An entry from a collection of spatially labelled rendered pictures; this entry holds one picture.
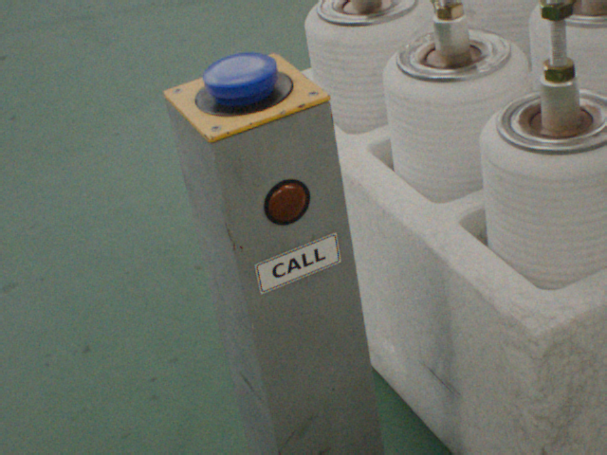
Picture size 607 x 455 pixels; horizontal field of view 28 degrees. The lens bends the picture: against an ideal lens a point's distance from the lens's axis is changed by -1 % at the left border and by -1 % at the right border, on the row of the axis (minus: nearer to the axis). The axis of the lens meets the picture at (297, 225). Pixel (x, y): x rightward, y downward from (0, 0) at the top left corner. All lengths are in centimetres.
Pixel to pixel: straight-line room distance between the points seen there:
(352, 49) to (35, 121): 63
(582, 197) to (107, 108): 82
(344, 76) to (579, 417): 31
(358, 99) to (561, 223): 24
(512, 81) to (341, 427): 24
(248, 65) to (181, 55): 86
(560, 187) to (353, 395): 18
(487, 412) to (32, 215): 61
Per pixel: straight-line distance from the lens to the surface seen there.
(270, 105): 63
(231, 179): 63
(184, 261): 110
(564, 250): 71
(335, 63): 87
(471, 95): 77
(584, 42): 82
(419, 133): 78
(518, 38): 93
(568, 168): 68
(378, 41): 86
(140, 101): 141
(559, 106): 70
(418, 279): 78
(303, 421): 73
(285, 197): 64
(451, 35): 78
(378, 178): 81
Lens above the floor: 60
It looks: 32 degrees down
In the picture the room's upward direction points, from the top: 10 degrees counter-clockwise
